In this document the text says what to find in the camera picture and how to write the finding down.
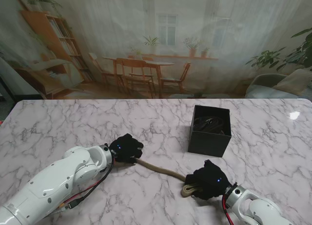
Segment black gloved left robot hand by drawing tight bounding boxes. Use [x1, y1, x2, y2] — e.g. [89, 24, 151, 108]
[108, 133, 145, 166]

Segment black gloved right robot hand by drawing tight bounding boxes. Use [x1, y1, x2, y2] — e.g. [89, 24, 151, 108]
[184, 159, 238, 201]

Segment beige braided belt silver buckle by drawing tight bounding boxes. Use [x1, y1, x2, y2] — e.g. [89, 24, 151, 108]
[135, 158, 203, 198]

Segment black woven belt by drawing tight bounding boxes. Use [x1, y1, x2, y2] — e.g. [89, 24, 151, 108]
[194, 114, 231, 135]

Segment black square storage box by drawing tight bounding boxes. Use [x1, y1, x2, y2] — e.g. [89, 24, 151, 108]
[187, 105, 232, 158]

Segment printed room scene backdrop curtain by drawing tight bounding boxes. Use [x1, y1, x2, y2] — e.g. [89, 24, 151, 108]
[0, 0, 312, 100]

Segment red black right arm cables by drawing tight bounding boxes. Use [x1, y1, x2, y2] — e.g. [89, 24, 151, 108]
[221, 194, 236, 225]

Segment red black arm cables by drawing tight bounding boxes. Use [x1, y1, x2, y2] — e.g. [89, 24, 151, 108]
[221, 194, 236, 225]
[56, 159, 117, 213]

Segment red black left arm cables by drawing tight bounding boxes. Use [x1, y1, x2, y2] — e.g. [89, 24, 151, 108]
[56, 159, 117, 213]

